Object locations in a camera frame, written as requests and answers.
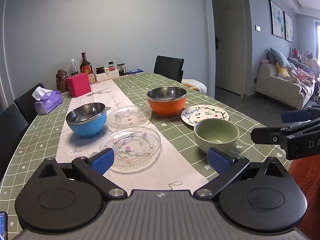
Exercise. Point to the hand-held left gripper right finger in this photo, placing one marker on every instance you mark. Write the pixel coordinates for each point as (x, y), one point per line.
(220, 161)

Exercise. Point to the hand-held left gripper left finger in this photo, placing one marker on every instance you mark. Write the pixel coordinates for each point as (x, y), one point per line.
(102, 160)

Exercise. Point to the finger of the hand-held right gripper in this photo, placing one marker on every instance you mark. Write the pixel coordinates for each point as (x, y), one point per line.
(295, 116)
(267, 135)

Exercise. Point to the green ceramic bowl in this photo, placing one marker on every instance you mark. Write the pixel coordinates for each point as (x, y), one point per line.
(215, 130)

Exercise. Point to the blue steel bowl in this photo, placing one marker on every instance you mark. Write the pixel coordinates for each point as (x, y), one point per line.
(87, 130)

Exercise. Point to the clear floral glass plate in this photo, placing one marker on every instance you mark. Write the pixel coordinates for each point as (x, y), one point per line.
(140, 142)
(130, 120)

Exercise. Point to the white printed ceramic plate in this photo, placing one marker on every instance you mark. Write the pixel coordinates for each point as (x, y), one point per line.
(212, 111)

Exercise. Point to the orange steel bowl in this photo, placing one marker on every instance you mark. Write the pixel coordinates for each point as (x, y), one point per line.
(165, 107)

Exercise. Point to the beige sofa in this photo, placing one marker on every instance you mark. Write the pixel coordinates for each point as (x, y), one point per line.
(277, 87)

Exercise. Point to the pink blanket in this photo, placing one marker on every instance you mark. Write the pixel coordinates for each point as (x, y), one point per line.
(303, 76)

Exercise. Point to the yellow cushion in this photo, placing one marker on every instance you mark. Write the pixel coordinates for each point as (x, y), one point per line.
(282, 70)

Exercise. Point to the white printed table runner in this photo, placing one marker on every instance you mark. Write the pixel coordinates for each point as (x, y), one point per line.
(150, 175)

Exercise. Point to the red textured cloth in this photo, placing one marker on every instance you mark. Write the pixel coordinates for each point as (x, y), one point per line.
(306, 192)

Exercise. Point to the teal cushion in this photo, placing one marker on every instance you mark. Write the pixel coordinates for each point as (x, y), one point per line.
(280, 57)

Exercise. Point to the pink box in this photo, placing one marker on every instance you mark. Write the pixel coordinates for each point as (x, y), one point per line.
(78, 86)

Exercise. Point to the purple tissue pack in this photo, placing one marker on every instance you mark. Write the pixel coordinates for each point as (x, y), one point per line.
(48, 103)

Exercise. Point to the white cloth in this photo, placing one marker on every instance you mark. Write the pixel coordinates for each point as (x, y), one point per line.
(197, 85)

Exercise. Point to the green checked tablecloth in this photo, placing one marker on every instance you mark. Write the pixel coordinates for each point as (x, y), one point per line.
(175, 92)

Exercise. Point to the white storage box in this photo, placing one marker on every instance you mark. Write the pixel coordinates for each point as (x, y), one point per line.
(107, 76)

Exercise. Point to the framed painting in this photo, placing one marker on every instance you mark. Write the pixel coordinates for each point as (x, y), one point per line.
(288, 27)
(277, 20)

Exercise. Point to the dark jar black lid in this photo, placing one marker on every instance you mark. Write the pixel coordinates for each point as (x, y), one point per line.
(100, 70)

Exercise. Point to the brown teapot ornament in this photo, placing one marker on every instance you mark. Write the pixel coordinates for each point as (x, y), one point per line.
(61, 80)

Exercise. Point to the dark glass jar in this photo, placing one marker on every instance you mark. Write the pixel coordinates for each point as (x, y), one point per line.
(121, 70)

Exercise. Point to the red label jar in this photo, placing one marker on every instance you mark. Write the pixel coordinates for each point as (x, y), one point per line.
(111, 67)

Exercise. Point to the brown liquor bottle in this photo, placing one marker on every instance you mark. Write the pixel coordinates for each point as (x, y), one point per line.
(86, 67)

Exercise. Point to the blue packet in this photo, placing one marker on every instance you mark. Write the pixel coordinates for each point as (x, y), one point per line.
(135, 71)

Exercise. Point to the clear plastic bottle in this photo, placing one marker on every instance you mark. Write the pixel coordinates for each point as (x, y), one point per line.
(73, 70)

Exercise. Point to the black chair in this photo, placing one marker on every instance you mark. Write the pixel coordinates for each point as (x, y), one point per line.
(168, 67)
(11, 135)
(27, 102)

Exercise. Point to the cream door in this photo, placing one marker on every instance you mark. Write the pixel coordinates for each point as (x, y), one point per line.
(228, 42)

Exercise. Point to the smartphone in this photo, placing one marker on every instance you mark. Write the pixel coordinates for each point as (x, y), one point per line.
(3, 226)

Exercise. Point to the wall light switch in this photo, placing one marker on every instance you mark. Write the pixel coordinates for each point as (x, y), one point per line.
(258, 28)

